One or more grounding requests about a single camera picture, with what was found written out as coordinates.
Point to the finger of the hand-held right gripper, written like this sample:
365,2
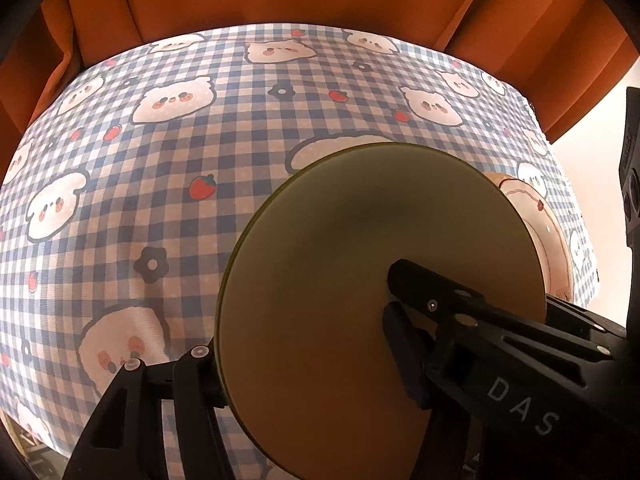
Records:
500,390
580,320

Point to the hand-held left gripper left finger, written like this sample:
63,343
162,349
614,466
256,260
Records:
195,375

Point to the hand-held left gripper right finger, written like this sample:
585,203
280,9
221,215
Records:
405,355

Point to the small red-rimmed white plate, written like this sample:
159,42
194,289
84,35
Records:
542,230

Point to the floral ceramic bowl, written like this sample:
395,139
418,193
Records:
325,285

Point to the blue checked bear-print tablecloth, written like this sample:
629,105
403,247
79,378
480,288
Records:
200,135

